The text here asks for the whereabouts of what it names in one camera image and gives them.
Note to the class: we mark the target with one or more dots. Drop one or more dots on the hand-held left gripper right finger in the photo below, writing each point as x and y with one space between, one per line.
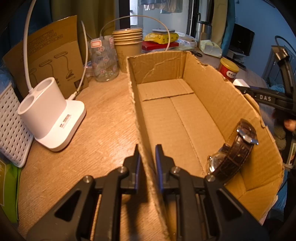
158 166

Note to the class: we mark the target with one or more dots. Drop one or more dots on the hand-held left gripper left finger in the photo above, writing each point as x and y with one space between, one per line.
138 168

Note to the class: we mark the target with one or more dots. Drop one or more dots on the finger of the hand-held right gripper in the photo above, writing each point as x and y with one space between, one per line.
266 98

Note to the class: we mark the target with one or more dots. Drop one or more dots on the red can with yellow lid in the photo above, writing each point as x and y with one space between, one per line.
227 69

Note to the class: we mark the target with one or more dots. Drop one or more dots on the brown cardboard box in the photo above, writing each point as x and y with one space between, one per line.
185 115

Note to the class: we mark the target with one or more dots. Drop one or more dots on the person's right hand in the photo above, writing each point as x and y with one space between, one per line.
291 125

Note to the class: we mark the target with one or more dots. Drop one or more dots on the grey ribbed panel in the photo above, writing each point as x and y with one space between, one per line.
269 64

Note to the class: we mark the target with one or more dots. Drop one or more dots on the black monitor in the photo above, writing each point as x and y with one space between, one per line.
241 39

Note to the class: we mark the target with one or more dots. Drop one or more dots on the light green tissue pack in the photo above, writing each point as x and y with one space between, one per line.
210 48

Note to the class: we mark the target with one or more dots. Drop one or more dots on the black scissors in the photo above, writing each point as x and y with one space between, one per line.
196 53

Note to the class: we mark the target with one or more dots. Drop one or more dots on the stainless steel tumbler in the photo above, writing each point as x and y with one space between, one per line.
203 31

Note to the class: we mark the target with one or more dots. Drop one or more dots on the white packet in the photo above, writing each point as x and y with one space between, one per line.
187 40

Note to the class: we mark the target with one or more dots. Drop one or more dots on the white desk lamp base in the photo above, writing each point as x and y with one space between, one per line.
55 115

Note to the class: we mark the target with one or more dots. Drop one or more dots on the glass jar with stickers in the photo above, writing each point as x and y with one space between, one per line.
104 60

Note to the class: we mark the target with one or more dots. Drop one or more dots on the flat red box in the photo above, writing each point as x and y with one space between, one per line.
152 46

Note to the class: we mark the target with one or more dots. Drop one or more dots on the yellow packet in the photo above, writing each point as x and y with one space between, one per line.
159 38

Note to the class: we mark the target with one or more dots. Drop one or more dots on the grey kitchen scale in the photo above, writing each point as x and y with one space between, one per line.
163 30

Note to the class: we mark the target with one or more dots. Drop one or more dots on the stack of brown paper cups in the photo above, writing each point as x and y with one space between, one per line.
127 44

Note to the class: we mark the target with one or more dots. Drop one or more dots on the green packet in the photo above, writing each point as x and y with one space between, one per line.
9 192

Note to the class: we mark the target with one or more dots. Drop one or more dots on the white perforated plastic basket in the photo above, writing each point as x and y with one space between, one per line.
11 129

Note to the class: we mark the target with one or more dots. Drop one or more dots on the hanging clothes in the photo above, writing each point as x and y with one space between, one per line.
161 5

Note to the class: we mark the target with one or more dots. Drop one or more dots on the flat printed cardboard packaging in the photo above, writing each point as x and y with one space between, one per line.
48 46

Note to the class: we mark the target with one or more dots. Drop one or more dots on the olive green curtain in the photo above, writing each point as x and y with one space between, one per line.
92 14

